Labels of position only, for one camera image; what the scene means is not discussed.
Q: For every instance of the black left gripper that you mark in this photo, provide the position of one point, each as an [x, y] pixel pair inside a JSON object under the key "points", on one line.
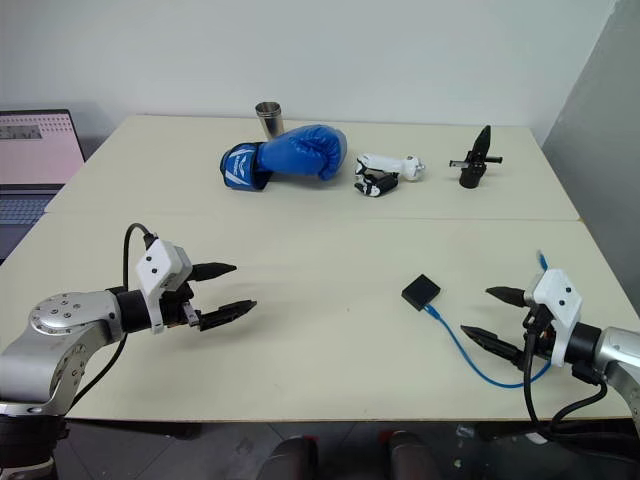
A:
{"points": [[175, 305]]}

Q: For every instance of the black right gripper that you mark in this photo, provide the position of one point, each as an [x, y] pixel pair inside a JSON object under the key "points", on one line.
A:
{"points": [[542, 335]]}

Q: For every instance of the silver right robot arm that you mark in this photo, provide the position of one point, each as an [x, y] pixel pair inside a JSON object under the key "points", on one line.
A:
{"points": [[617, 350]]}

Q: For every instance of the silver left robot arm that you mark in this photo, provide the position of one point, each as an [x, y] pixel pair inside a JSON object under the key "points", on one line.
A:
{"points": [[60, 330]]}

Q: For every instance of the small black box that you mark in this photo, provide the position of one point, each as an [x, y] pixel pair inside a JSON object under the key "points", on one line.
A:
{"points": [[421, 292]]}

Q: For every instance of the spare black two-finger gripper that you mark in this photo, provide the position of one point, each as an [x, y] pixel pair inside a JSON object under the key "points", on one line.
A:
{"points": [[475, 162]]}

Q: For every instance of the dark rounded shape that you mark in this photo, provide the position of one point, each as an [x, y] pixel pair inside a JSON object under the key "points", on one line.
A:
{"points": [[295, 460], [412, 457]]}

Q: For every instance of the blue boxing glove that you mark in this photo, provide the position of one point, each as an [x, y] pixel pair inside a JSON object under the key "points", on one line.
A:
{"points": [[305, 150]]}

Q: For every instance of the stainless steel cup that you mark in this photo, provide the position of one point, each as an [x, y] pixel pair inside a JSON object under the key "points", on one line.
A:
{"points": [[270, 120]]}

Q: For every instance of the white and black robotic hand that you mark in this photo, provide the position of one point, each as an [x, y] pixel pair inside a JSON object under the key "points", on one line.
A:
{"points": [[392, 167]]}

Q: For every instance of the laptop with pink screen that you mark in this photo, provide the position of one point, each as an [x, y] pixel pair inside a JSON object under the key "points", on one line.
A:
{"points": [[35, 150]]}

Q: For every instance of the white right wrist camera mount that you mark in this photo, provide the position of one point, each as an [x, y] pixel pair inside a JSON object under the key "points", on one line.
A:
{"points": [[557, 300]]}

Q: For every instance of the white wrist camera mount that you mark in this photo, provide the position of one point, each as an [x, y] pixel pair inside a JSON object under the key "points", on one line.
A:
{"points": [[557, 300], [156, 265]]}

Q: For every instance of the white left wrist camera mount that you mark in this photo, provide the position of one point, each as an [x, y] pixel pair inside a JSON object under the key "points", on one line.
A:
{"points": [[156, 265]]}

